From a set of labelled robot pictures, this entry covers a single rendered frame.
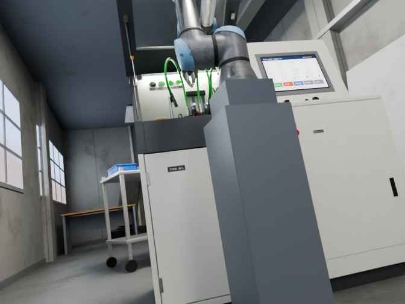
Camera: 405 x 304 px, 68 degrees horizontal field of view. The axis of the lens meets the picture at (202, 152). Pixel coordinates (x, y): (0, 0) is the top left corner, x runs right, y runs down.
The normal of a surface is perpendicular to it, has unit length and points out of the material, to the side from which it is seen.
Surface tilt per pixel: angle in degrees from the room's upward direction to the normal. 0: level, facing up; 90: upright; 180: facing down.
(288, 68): 76
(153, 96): 90
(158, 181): 90
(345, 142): 90
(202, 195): 90
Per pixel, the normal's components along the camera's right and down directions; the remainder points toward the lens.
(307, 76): 0.14, -0.43
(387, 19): -0.95, 0.10
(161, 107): 0.18, -0.21
